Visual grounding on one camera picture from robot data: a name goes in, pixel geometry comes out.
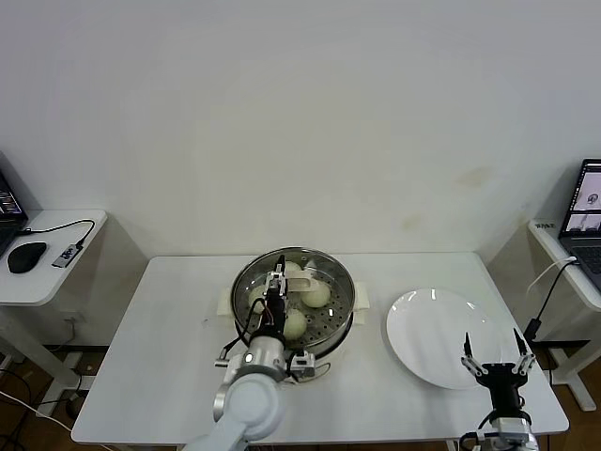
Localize black computer mouse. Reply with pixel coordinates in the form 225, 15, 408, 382
7, 240, 49, 274

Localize black laptop dark screen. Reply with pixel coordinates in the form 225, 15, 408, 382
0, 149, 31, 260

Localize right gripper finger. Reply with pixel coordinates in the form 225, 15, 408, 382
513, 328, 537, 377
459, 331, 487, 378

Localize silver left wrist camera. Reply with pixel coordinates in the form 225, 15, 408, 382
286, 350, 319, 381

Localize cream electric cooking pot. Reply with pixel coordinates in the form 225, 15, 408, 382
219, 280, 373, 378

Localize black floor cables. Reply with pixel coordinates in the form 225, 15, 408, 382
0, 364, 53, 451

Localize perforated steel steamer basket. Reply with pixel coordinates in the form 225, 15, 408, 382
231, 247, 356, 359

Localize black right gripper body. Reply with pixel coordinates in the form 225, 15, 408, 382
477, 362, 528, 417

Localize black usb hub cable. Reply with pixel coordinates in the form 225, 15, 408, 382
18, 217, 98, 248

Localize white cable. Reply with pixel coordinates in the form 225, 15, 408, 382
0, 390, 72, 428
526, 257, 579, 295

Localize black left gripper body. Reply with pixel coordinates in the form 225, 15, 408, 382
262, 295, 289, 337

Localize white side table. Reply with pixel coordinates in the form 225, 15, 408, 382
0, 209, 110, 419
527, 217, 601, 415

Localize grey laptop with camera views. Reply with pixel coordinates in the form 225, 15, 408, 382
558, 158, 601, 288

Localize large white round plate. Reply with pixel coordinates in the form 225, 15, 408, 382
386, 288, 503, 391

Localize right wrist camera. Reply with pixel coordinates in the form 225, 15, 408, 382
495, 416, 534, 441

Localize small grey usb hub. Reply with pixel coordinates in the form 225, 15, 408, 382
52, 243, 83, 271

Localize black cable with power adapter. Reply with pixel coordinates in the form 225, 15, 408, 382
524, 261, 577, 340

